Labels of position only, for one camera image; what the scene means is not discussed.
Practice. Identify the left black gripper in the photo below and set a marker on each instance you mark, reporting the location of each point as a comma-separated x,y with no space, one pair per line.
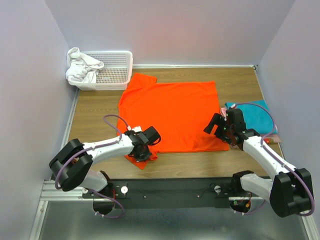
145,156

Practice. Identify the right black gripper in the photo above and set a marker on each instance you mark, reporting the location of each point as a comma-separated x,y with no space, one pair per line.
216,119

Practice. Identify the orange t shirt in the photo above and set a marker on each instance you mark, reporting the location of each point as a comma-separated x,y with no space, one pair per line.
179,111

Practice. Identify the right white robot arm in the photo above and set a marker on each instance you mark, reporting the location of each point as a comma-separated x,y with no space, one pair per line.
289,190

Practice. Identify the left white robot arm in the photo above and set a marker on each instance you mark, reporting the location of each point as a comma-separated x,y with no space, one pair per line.
71,166

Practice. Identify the teal folded t shirt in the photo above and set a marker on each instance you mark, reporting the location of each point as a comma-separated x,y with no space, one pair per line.
255,117

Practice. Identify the pink folded t shirt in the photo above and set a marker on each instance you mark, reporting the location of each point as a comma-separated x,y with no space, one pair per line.
271,139

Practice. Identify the white plastic basket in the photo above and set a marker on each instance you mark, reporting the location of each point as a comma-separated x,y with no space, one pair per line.
116,73

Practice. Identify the white t shirt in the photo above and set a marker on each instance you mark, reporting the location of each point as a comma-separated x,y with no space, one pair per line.
82,68

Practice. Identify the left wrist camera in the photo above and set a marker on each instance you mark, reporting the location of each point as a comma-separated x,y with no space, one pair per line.
135,129

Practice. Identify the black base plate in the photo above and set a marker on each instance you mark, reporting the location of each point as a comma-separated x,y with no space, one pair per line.
156,193

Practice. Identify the aluminium frame rail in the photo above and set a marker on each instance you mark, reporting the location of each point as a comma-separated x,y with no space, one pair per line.
51,194

